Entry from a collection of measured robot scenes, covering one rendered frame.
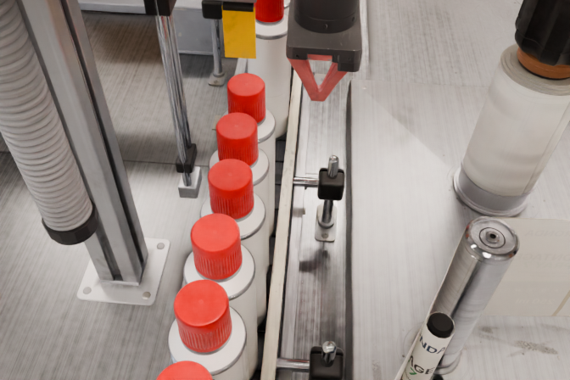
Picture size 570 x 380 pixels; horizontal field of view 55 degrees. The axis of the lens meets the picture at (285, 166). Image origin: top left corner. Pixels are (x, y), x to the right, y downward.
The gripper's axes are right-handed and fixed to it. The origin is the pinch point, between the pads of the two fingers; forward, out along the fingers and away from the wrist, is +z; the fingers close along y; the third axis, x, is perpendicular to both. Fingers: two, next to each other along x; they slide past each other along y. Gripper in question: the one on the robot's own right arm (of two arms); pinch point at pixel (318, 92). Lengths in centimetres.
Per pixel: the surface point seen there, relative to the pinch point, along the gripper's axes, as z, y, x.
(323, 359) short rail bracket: 8.4, -24.6, -1.7
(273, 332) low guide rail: 10.1, -21.7, 2.7
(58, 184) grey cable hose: -11.7, -24.0, 15.6
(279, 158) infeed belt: 13.8, 3.5, 4.1
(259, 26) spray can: -2.8, 7.3, 6.8
